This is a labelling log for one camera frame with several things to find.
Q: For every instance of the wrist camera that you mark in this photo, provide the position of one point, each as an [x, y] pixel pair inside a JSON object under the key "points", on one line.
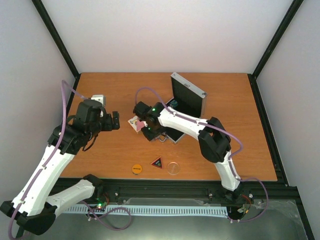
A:
{"points": [[99, 98], [141, 109]]}

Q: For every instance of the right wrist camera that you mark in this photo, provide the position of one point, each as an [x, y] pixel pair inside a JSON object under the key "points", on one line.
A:
{"points": [[141, 109]]}

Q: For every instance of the white slotted cable duct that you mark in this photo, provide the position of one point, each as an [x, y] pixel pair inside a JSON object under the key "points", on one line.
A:
{"points": [[163, 211]]}

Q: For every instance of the red black triangular button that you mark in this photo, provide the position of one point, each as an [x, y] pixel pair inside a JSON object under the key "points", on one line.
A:
{"points": [[158, 163]]}

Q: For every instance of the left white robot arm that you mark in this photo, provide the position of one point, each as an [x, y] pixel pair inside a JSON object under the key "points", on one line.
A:
{"points": [[34, 208]]}

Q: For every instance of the clear round dealer button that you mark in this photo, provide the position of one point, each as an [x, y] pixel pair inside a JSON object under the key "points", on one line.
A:
{"points": [[173, 168]]}

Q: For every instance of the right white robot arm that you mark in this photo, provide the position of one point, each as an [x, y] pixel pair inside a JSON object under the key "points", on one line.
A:
{"points": [[214, 142]]}

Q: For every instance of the playing card deck box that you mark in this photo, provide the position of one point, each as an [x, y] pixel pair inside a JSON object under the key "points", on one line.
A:
{"points": [[137, 124]]}

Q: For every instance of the aluminium poker case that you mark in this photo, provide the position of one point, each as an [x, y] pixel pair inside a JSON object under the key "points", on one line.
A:
{"points": [[191, 105]]}

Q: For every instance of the orange blue round button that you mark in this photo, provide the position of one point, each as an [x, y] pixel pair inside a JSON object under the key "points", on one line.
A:
{"points": [[137, 169]]}

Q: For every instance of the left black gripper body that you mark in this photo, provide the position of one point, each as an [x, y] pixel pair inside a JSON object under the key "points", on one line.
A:
{"points": [[108, 125]]}

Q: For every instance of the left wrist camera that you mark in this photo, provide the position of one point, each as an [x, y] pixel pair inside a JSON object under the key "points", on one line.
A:
{"points": [[99, 98]]}

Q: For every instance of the black aluminium frame rail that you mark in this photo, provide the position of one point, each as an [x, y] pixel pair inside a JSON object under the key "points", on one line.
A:
{"points": [[207, 191]]}

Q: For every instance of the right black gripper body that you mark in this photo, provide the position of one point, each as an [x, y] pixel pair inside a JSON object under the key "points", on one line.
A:
{"points": [[158, 130]]}

